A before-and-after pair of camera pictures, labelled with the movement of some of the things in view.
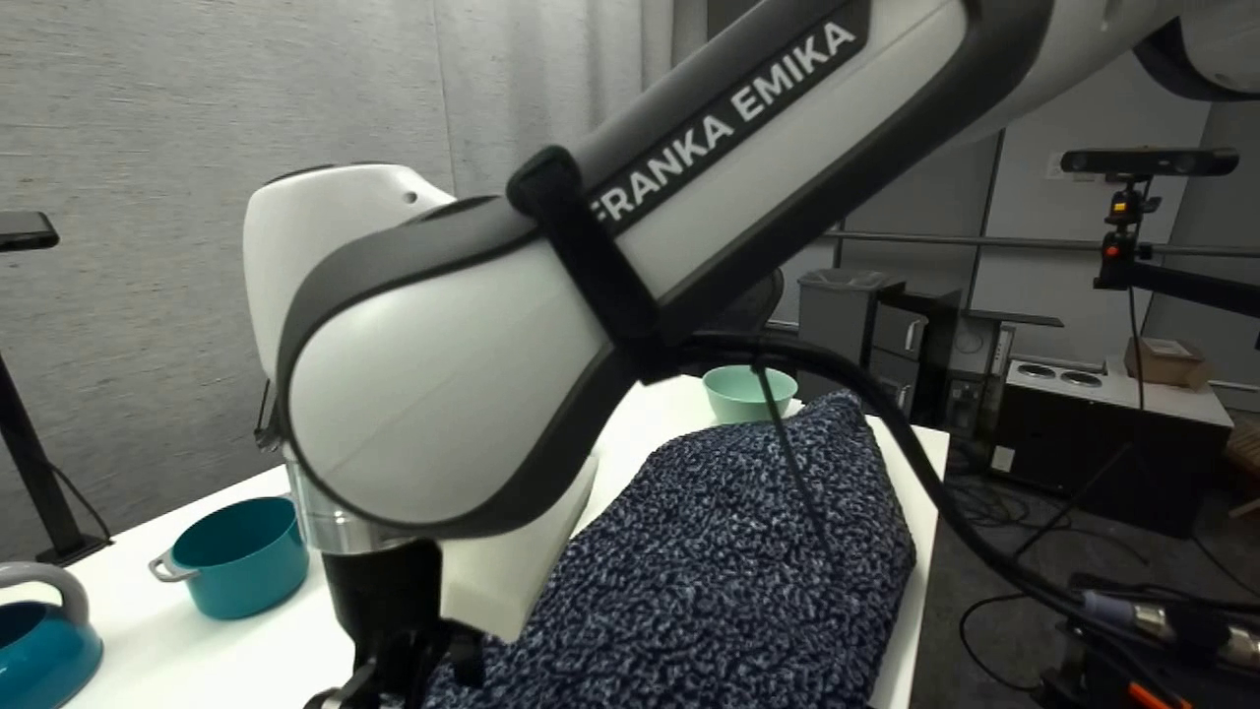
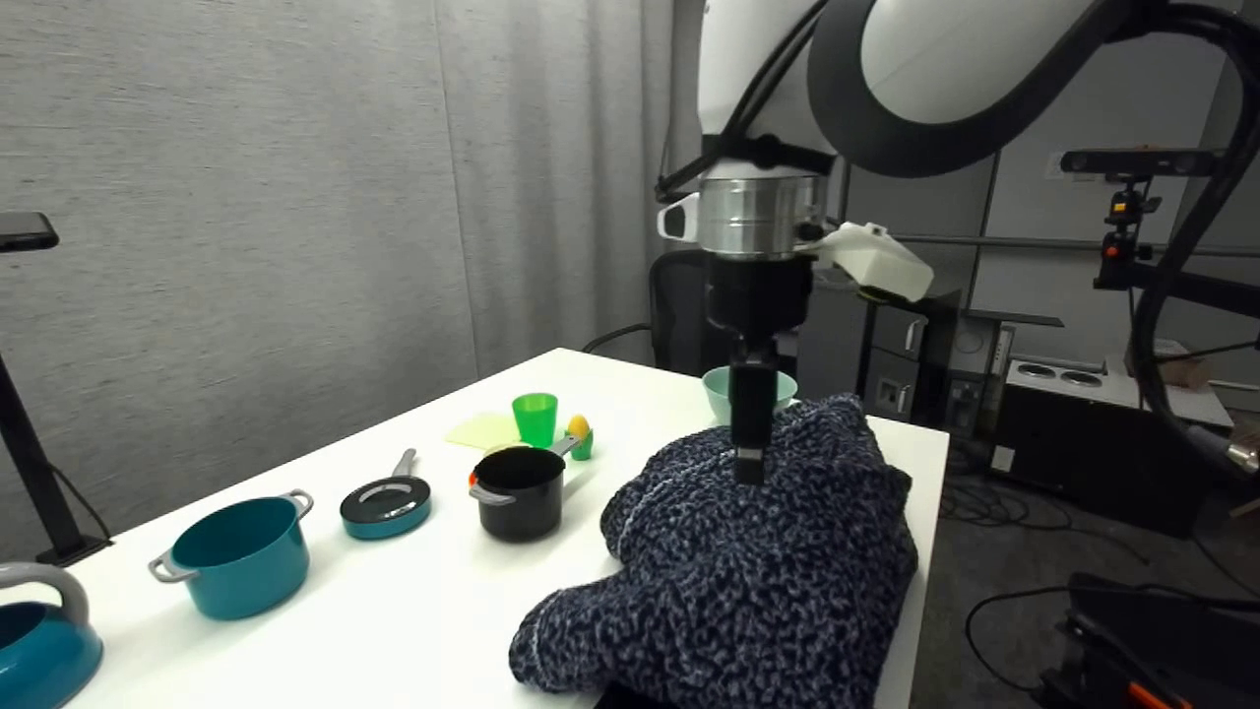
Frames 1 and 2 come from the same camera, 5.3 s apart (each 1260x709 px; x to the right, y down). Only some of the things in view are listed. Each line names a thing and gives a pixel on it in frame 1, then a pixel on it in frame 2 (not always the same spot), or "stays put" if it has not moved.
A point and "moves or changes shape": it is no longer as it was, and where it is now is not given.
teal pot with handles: [242, 558] stays put
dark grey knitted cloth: [765, 560] moves or changes shape
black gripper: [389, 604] -> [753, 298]
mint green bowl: [732, 390] stays put
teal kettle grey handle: [49, 656] stays put
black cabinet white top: [1122, 443] stays put
